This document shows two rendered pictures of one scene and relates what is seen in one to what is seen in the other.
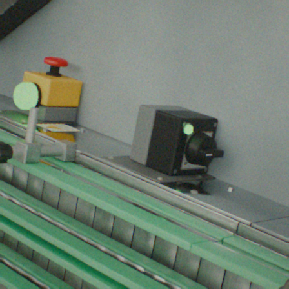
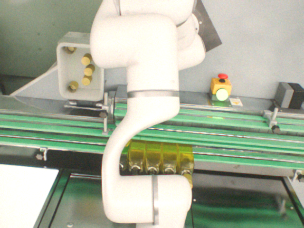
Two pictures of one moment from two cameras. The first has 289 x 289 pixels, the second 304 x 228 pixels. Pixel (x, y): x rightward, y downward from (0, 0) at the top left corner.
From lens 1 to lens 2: 1.30 m
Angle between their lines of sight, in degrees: 44
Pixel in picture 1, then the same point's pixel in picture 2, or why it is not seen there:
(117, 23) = (246, 55)
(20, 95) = (224, 96)
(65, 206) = (262, 130)
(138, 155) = (285, 105)
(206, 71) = (292, 68)
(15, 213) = (265, 143)
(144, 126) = (289, 96)
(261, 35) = not seen: outside the picture
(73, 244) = (296, 145)
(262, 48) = not seen: outside the picture
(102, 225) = (282, 132)
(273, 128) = not seen: outside the picture
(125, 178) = (294, 116)
